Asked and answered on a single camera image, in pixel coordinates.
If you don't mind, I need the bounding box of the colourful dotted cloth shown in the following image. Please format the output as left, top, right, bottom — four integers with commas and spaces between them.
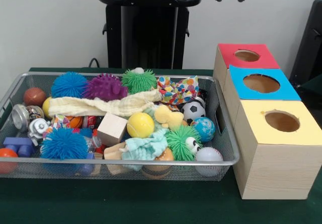
156, 75, 200, 106

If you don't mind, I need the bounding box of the green spiky ball white nub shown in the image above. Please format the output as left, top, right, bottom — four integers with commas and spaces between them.
121, 67, 158, 95

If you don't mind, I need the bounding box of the shallow mesh bin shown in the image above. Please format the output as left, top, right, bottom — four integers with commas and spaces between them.
0, 71, 240, 182

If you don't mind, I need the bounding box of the wooden box with three holes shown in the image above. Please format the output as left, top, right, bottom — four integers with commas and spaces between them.
213, 43, 322, 200

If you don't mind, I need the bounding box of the black upright panel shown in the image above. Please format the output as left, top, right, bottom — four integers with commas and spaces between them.
289, 0, 322, 84

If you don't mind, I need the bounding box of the dark green side-table cloth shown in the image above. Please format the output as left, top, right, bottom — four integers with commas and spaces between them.
300, 74, 322, 89

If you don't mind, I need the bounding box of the black and white soccer ball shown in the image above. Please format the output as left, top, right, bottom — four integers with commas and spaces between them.
180, 100, 206, 126

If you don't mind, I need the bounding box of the blue globe ball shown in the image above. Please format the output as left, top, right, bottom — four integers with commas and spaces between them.
190, 117, 216, 143

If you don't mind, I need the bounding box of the purple spiky toy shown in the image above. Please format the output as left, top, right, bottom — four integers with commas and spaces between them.
82, 73, 129, 102

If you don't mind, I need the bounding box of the yellow tennis ball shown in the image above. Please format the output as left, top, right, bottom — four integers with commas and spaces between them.
126, 112, 155, 139

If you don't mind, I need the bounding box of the green spiky ball with eyes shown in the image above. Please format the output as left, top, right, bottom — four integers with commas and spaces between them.
165, 125, 203, 162

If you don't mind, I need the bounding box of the cream muslin cloth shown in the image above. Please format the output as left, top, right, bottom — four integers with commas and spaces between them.
47, 90, 163, 118

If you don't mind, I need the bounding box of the mint green cloth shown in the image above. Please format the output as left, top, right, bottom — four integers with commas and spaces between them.
122, 128, 170, 172

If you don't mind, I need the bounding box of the blue spiky ball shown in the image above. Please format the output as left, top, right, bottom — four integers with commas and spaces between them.
40, 127, 89, 161
51, 71, 89, 99

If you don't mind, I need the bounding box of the dark green table cloth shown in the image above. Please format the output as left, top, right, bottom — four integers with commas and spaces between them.
0, 67, 322, 224

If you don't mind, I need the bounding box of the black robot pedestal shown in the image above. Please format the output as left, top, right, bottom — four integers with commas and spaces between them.
97, 0, 202, 70

